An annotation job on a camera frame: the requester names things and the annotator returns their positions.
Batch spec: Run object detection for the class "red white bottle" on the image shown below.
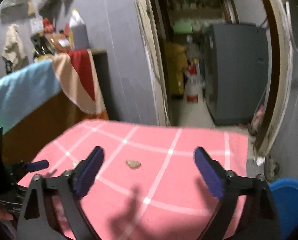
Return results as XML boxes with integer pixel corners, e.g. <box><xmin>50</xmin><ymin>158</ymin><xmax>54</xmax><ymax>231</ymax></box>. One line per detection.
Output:
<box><xmin>185</xmin><ymin>60</ymin><xmax>199</xmax><ymax>103</ymax></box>

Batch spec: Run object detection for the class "grey refrigerator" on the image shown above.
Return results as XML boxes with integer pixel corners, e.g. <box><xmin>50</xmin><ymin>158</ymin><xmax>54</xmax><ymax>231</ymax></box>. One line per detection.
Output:
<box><xmin>204</xmin><ymin>23</ymin><xmax>269</xmax><ymax>126</ymax></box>

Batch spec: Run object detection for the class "beige hanging cloth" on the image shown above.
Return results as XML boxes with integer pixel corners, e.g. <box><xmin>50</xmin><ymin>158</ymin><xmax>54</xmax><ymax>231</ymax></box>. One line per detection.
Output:
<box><xmin>2</xmin><ymin>23</ymin><xmax>27</xmax><ymax>72</ymax></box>

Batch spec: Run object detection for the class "striped hanging towel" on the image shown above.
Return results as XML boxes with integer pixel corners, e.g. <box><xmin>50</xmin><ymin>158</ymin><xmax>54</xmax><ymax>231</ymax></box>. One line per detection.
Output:
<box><xmin>0</xmin><ymin>49</ymin><xmax>108</xmax><ymax>133</ymax></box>

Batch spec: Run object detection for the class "pink checked tablecloth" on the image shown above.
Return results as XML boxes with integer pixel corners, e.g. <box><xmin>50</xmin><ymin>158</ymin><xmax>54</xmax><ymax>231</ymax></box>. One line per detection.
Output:
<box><xmin>17</xmin><ymin>119</ymin><xmax>250</xmax><ymax>240</ymax></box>

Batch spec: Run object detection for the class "wooden door frame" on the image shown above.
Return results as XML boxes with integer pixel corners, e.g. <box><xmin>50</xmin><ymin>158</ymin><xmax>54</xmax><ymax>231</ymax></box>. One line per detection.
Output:
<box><xmin>135</xmin><ymin>0</ymin><xmax>171</xmax><ymax>126</ymax></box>

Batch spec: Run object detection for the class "brown peanut shell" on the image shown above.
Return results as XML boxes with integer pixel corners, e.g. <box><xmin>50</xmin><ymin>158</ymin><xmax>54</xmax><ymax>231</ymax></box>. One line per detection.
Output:
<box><xmin>126</xmin><ymin>160</ymin><xmax>141</xmax><ymax>169</ymax></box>

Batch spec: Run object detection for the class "blue trash bin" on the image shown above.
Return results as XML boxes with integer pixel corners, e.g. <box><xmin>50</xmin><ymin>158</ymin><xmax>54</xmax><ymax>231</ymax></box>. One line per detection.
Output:
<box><xmin>269</xmin><ymin>178</ymin><xmax>298</xmax><ymax>239</ymax></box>

